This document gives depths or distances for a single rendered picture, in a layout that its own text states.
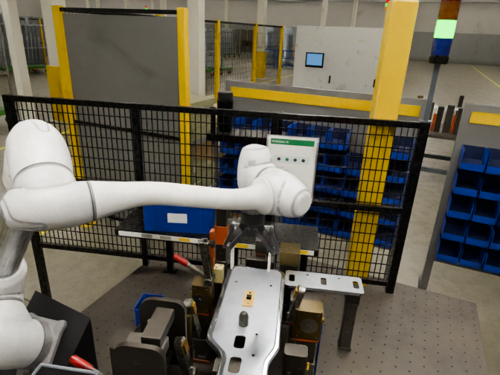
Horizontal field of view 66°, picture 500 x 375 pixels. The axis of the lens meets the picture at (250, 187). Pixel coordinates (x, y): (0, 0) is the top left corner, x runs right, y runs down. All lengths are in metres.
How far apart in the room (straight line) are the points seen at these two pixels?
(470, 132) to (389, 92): 1.22
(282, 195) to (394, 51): 0.92
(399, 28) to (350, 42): 5.72
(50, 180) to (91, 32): 2.65
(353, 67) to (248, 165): 6.38
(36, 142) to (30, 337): 0.68
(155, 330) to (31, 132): 0.57
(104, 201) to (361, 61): 6.69
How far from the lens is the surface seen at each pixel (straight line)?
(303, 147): 1.70
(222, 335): 1.26
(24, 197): 0.96
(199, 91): 5.30
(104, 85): 3.52
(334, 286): 1.51
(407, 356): 1.77
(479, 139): 2.87
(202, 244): 1.29
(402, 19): 1.71
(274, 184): 0.99
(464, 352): 1.90
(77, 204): 0.95
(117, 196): 0.98
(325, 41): 7.51
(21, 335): 1.45
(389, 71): 1.71
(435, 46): 1.70
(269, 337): 1.26
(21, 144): 1.06
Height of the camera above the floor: 1.87
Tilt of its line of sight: 22 degrees down
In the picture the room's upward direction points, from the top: 2 degrees clockwise
